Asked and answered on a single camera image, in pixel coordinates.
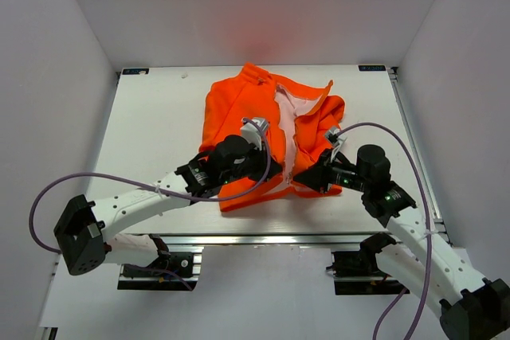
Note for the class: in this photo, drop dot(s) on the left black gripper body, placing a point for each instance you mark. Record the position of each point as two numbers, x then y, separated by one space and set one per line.
253 167

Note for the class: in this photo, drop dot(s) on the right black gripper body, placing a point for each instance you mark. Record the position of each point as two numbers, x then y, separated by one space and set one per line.
346 175

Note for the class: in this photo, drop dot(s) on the orange zip-up jacket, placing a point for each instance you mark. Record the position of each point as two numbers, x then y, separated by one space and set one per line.
298 116

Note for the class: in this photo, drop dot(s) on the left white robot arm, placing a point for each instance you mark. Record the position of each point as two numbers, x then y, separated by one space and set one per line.
90 233

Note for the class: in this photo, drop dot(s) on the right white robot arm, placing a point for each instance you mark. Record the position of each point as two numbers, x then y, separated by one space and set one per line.
467 303

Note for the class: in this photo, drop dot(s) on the right blue table label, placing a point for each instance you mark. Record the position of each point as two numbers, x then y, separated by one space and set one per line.
371 68

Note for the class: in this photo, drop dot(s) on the blue table label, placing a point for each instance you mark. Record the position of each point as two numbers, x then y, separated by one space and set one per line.
134 71
371 68

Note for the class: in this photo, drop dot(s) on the left blue table label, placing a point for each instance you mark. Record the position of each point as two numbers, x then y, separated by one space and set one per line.
134 71

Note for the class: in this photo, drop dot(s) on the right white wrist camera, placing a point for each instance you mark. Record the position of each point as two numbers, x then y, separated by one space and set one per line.
334 137

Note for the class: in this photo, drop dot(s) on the aluminium table front rail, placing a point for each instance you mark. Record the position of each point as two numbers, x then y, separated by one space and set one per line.
273 239

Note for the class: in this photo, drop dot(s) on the aluminium table rail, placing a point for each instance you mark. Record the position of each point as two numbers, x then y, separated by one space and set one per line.
273 239
405 115

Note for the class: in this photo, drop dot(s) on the aluminium table right rail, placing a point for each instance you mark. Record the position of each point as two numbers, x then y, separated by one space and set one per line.
405 115

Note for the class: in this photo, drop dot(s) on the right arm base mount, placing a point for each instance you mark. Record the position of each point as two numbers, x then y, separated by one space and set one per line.
354 276

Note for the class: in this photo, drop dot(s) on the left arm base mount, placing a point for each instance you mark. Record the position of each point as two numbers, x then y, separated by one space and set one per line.
178 271

